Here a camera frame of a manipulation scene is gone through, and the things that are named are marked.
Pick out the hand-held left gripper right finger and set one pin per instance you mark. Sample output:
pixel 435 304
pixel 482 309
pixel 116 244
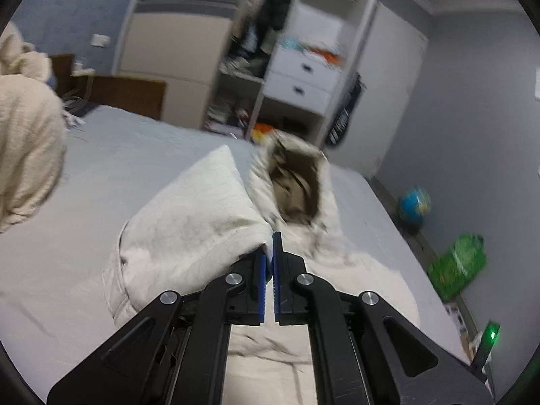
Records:
pixel 276 270

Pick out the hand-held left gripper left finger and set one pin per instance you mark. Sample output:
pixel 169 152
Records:
pixel 261 271

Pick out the dark hanging clothes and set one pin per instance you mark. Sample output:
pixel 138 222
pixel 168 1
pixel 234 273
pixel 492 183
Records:
pixel 276 4

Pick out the green shopping bag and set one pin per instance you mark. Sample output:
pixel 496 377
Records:
pixel 457 265

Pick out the orange toy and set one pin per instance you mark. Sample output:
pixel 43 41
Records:
pixel 261 133

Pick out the blue globe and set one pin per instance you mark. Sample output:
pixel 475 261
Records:
pixel 414 206

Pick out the black racket bag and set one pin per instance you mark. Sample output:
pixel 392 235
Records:
pixel 344 114

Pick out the white wardrobe drawer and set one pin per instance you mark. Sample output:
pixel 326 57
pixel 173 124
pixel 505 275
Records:
pixel 297 90
pixel 306 67

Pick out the bed with grey sheet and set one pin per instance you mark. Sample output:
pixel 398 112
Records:
pixel 105 156

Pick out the white door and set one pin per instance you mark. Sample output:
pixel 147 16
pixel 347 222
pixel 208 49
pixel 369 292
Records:
pixel 392 93

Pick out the brown wooden headboard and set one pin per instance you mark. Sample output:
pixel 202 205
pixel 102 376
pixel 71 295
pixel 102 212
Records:
pixel 126 93

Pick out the white open wardrobe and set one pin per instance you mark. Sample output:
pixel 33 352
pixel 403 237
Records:
pixel 177 50

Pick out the cream knitted blanket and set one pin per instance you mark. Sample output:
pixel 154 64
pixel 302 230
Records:
pixel 25 135

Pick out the white wall socket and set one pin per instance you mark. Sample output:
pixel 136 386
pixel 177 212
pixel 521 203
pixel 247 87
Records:
pixel 100 40

